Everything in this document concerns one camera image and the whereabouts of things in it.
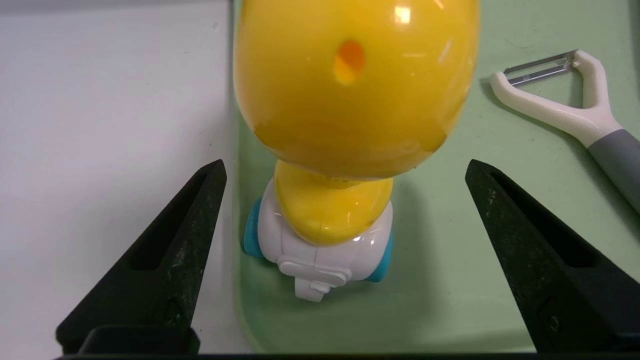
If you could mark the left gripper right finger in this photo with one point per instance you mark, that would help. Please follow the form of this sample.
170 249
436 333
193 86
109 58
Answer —
565 280

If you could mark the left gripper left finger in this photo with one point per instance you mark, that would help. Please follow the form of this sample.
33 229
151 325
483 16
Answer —
160 270

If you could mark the yellow duck toy car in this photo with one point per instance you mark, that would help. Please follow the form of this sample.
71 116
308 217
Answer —
350 100

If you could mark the green plastic tray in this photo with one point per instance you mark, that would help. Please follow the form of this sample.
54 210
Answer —
450 225

